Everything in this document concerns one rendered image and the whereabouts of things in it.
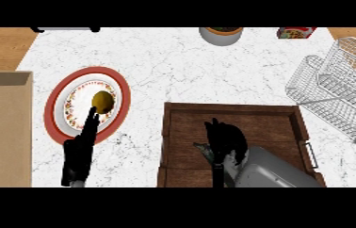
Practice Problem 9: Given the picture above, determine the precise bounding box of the metal tray handle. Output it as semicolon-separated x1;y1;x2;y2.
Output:
302;141;321;171

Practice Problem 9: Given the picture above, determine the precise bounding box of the tan cardboard box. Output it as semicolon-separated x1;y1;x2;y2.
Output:
0;71;36;188

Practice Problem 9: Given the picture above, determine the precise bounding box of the white wire tiered basket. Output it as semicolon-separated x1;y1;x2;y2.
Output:
284;36;356;141

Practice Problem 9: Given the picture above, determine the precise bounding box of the red printed box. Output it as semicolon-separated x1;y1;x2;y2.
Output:
275;26;319;40

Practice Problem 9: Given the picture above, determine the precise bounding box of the dark eggplant with green stem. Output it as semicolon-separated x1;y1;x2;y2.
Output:
192;141;217;166

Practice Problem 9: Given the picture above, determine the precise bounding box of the yellow-green round fruit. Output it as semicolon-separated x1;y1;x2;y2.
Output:
90;90;117;115

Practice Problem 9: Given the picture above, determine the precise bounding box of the grey appliance with black feet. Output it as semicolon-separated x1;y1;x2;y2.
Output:
30;26;104;34

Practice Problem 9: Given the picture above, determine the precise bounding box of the red oval placemat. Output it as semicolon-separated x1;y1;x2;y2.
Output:
43;66;133;146

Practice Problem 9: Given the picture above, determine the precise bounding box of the grey plant pot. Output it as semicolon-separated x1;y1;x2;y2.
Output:
198;26;246;47

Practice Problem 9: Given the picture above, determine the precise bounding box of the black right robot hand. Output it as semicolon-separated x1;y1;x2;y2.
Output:
203;117;250;188

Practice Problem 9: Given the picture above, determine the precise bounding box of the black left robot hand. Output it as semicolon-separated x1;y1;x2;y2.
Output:
59;106;102;187

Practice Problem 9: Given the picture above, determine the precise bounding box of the white plate with floral rim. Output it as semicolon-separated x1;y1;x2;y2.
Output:
54;77;126;138

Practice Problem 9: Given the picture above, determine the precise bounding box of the brown wooden tray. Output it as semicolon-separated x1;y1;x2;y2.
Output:
155;102;328;188

